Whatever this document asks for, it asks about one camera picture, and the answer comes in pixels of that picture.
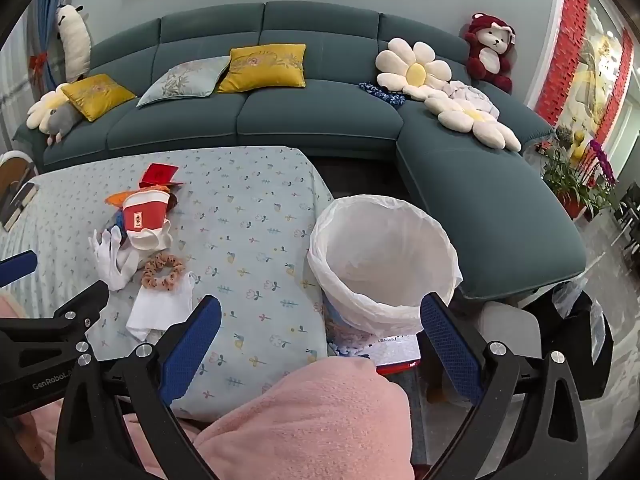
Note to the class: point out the floral tablecloth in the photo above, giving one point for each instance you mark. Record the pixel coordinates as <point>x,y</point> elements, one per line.
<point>250,220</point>

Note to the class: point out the large yellow embroidered cushion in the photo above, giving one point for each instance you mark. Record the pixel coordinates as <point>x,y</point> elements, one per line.
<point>265,67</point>

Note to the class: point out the white glove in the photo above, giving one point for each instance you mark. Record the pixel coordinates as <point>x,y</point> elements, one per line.
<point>114,265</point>

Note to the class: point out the small yellow embroidered cushion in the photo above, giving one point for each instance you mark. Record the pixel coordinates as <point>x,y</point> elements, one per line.
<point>97,94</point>

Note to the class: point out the white tissue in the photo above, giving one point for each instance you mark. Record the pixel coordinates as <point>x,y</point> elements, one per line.
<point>160,310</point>

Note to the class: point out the brown hair scrunchie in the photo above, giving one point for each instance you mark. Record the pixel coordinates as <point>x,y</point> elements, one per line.
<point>162,272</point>

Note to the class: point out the red curtain tie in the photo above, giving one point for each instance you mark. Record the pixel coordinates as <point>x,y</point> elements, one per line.
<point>39,65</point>

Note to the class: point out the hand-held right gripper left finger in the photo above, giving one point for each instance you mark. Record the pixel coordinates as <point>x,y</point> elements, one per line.
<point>192,345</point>

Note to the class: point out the teal sofa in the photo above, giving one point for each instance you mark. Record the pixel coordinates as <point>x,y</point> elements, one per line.
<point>320,120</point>

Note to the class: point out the red and white cloth bag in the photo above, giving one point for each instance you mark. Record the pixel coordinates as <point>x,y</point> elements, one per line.
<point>145,215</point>

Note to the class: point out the red envelope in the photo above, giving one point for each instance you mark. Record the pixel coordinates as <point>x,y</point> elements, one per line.
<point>159,175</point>

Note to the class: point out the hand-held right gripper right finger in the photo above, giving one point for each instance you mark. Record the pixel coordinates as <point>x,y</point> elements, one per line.
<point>452,347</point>

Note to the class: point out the orange plastic bag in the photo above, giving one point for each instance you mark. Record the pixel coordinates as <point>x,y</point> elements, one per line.
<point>120,198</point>

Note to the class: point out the red framed wall mural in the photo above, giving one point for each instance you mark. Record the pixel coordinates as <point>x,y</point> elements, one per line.
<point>575,50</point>

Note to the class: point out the grey plush toy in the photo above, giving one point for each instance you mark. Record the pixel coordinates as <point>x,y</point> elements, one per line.
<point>62,119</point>

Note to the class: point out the blue patterned cloth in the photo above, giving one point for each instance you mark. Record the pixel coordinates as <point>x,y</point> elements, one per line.
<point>382,92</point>

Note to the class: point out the purple orchid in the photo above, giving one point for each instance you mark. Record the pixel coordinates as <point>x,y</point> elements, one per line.
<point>602,157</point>

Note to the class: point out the black round stool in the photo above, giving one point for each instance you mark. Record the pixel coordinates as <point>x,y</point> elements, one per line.
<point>570,320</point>

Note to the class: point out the red bear plush toy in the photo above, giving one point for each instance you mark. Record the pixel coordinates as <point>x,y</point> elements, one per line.
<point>487,55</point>

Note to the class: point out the wooden chair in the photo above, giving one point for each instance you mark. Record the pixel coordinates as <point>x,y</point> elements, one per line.
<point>12,167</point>

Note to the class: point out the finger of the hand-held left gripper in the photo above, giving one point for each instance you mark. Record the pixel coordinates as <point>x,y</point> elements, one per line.
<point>82,300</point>
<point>17,267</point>

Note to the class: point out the white plastic bag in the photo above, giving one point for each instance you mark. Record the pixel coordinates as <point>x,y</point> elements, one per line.
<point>385,255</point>

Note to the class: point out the blue curtain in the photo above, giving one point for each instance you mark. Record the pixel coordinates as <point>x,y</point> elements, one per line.
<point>52,10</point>

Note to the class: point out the green potted plant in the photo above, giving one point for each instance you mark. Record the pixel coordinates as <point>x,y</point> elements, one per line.
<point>570,180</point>

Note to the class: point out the long white plush toy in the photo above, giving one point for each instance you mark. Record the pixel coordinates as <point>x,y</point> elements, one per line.
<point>74,40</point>

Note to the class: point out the dark dining chairs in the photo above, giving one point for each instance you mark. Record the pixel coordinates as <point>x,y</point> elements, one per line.
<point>627,220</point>

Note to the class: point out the pink fleece clothing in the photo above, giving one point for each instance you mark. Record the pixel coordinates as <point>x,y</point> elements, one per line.
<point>300,420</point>

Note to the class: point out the red glossy board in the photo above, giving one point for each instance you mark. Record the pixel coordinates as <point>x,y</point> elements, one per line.
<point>400,360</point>

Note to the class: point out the light blue embroidered cushion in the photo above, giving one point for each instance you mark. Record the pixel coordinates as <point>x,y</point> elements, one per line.
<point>185,80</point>

